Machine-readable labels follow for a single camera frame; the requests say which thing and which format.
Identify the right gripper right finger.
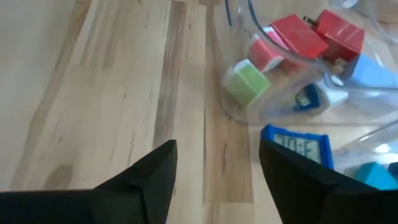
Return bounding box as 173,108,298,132
258,138,398,224

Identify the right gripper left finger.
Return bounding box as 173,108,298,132
0,139,178,224

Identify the teal rectangular block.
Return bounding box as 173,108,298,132
353,161,398,191

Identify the red charger block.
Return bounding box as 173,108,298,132
269,13,330,60
303,9,366,64

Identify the blue digital clock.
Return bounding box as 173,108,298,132
260,124,335,170

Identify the green small charger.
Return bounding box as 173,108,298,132
221,58,272,109

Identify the pale lavender USB charger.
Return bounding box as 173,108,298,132
347,54,398,90

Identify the clear plastic bin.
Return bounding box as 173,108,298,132
216,0,398,127
333,119,398,191

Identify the pink small charger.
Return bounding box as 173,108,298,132
246,26,290,73

